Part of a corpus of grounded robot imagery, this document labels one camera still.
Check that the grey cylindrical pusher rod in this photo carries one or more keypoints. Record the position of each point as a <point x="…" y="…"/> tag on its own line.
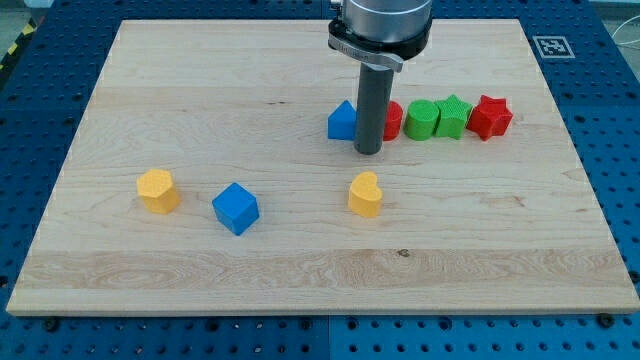
<point x="374" y="90"/>

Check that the blue triangle block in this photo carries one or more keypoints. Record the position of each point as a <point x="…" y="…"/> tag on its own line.
<point x="342" y="122"/>

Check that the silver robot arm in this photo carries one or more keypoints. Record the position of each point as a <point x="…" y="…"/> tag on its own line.
<point x="381" y="35"/>

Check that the red circle block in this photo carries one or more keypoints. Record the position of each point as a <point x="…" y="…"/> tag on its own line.
<point x="393" y="121"/>

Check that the green circle block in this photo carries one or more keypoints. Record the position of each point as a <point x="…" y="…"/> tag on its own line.
<point x="421" y="119"/>

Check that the green star block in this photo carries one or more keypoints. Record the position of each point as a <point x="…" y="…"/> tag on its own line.
<point x="454" y="115"/>

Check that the yellow heart block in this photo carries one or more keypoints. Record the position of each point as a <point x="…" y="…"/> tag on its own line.
<point x="365" y="196"/>

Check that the red star block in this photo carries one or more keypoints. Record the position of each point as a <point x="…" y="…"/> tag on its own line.
<point x="490" y="117"/>

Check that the white fiducial marker tag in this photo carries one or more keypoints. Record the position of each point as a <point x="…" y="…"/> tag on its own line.
<point x="553" y="47"/>

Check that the blue cube block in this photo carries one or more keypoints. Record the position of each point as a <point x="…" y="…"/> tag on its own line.
<point x="236" y="208"/>

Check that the wooden board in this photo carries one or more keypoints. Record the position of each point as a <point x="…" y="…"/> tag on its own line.
<point x="505" y="226"/>

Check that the yellow hexagon block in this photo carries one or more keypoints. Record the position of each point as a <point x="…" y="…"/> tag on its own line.
<point x="158" y="192"/>

